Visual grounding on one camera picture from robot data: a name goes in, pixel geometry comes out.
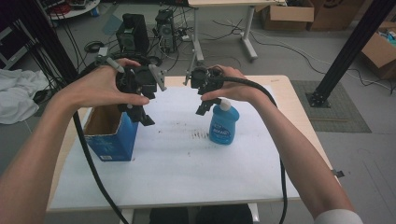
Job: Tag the person's dark trousers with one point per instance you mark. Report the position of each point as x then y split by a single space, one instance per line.
202 214

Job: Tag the grey floor mat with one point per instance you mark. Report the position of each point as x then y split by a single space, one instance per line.
342 112

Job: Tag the white-legged desk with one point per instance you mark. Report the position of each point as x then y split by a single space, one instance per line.
246 28

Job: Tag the blue bottle with white cap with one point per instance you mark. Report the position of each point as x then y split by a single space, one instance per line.
224 124

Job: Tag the round white table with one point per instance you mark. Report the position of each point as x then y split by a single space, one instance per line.
77 11

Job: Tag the white sleeve cuff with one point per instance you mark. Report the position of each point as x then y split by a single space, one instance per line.
337 217

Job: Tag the person's left hand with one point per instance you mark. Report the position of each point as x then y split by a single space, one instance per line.
93 87

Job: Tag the white cloth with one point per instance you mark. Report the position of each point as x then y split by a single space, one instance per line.
18 96

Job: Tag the small white device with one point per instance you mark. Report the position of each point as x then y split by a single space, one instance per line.
102 50

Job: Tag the open cardboard box with contents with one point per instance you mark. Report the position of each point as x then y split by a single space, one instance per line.
379 53

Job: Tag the black computer tower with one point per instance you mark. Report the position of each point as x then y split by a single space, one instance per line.
134 32

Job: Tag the tall brown cardboard box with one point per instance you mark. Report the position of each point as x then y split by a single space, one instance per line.
336 14

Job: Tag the white table mat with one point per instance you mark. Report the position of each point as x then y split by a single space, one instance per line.
186 171

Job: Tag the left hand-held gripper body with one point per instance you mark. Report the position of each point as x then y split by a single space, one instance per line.
141 79

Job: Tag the blue cardboard box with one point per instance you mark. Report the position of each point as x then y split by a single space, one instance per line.
112 141

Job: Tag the grey open computer tower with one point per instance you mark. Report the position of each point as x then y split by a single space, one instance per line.
165 29

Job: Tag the flat brown cardboard box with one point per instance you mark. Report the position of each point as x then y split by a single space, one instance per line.
288 15

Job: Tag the grey tape strip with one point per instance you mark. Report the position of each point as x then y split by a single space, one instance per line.
337 173

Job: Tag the black metal stand with foot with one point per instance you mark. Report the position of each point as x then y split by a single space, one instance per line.
351 46

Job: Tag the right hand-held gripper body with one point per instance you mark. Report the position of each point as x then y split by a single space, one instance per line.
204 79

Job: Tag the person's right hand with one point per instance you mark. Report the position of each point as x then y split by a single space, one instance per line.
238 88

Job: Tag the white power strip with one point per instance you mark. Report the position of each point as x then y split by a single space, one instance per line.
185 38

